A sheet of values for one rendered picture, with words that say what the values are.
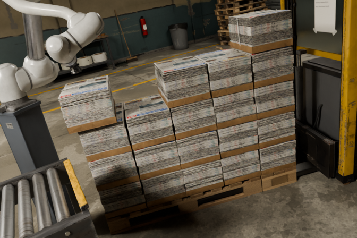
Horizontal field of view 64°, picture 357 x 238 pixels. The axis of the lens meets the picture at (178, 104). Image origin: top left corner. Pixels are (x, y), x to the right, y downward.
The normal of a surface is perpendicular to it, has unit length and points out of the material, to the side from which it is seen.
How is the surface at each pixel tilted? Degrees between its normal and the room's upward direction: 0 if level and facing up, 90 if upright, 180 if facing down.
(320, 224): 0
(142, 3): 90
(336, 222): 0
